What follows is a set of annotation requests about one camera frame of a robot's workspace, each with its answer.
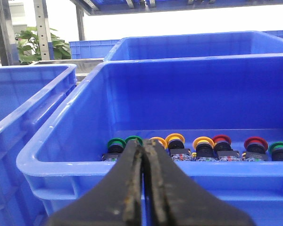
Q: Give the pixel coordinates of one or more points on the green button upper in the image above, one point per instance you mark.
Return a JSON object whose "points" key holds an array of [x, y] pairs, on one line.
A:
{"points": [[134, 138]]}

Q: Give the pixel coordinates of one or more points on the green button leftmost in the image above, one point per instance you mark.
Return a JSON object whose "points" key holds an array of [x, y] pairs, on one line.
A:
{"points": [[115, 148]]}

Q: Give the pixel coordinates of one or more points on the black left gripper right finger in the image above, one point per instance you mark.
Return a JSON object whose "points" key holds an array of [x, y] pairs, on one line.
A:
{"points": [[174, 199]]}

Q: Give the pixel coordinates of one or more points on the green button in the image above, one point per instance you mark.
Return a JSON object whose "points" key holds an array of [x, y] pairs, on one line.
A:
{"points": [[134, 138], [115, 148]]}

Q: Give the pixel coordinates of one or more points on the far back blue bin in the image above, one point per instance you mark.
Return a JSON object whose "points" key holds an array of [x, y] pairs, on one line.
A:
{"points": [[85, 49]]}

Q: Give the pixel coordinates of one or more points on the red button right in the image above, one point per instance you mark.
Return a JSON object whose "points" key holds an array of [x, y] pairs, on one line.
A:
{"points": [[255, 149]]}

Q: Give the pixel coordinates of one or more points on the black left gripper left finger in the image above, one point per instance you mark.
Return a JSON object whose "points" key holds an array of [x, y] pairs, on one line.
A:
{"points": [[114, 201]]}

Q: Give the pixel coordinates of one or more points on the green button right edge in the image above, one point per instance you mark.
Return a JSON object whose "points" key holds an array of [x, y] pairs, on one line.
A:
{"points": [[276, 151]]}

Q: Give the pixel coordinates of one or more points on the yellow button behind finger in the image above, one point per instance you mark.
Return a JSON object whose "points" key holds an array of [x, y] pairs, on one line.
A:
{"points": [[161, 140]]}

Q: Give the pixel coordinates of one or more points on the green potted plant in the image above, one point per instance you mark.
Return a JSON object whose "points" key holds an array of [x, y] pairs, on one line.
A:
{"points": [[30, 48]]}

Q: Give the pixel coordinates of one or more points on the blue target bin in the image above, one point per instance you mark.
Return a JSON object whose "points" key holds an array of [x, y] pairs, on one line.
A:
{"points": [[29, 94]]}

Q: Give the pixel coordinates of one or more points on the blue bin with buttons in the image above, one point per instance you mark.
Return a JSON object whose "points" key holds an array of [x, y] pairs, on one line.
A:
{"points": [[237, 96]]}

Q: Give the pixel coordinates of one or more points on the back row blue bin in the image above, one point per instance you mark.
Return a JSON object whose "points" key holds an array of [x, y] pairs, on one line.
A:
{"points": [[195, 45]]}

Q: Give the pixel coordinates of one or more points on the red button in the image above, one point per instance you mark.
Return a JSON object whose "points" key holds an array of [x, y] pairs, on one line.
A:
{"points": [[223, 149], [255, 149]]}

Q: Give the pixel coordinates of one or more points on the perforated steel upright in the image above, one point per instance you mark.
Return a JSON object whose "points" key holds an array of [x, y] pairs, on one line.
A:
{"points": [[43, 29]]}

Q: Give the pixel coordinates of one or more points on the red button middle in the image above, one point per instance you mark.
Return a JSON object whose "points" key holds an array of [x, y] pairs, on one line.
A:
{"points": [[223, 149]]}

